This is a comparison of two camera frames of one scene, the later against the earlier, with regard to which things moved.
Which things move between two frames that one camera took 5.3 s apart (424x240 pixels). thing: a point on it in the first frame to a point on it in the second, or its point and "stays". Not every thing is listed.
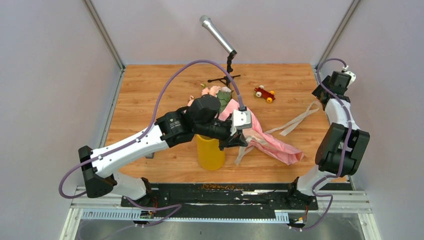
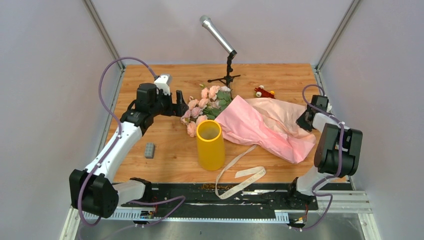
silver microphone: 206,21 stays
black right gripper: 317,91 to 300,122
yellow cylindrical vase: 210,157 stays
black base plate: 279,197 stays
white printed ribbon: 286,129 to 239,174
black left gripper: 237,139 to 179,109
